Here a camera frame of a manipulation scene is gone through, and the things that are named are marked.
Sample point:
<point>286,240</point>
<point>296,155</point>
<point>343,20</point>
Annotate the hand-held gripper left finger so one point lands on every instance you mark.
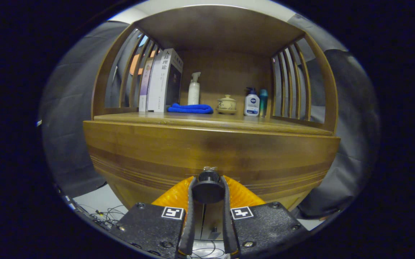
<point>189,230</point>

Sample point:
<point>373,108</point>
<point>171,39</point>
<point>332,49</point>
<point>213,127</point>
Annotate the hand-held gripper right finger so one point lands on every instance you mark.
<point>228,230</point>

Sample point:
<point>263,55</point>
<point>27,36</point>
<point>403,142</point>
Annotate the black drawer knob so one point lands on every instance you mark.
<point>208,190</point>

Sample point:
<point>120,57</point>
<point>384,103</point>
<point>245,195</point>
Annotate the wooden cabinet door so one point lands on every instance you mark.
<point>214,219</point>
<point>199,223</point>

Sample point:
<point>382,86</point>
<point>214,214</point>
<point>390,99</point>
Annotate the wooden countertop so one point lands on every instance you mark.
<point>229,120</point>

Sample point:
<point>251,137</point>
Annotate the wooden cabinet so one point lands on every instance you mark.
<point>225,72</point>

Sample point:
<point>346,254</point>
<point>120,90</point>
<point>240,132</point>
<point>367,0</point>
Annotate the folded blue cloth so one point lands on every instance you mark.
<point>191,108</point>

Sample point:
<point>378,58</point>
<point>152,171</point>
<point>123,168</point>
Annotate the ceramic lidded teacup with saucer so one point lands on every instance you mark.
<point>226,104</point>

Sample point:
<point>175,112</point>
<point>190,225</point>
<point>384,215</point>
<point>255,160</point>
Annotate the white lotion bottle blue cap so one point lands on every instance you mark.
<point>251,106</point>

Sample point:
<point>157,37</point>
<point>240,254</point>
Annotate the teal bottle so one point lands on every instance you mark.
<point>263,102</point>

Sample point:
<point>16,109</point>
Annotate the white pump bottle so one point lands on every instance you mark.
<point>193,93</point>

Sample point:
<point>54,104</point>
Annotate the thin purple-spined book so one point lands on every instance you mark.
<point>145,90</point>

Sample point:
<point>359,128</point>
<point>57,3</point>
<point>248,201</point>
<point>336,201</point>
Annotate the thick white book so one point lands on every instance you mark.
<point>160,82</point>

